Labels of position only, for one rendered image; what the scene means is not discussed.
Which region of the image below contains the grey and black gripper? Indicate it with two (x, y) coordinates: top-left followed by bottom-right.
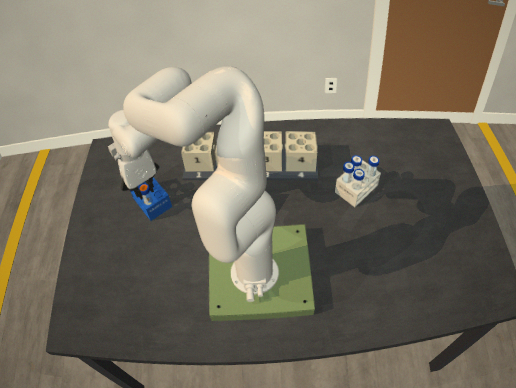
(118, 150), (159, 200)

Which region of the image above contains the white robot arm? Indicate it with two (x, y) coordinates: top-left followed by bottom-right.
(108, 66), (279, 302)

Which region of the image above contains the blue tube rack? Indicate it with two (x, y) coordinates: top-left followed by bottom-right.
(130, 177), (172, 221)

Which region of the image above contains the cream tube rack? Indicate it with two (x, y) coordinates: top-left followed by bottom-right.
(335, 161), (381, 207)

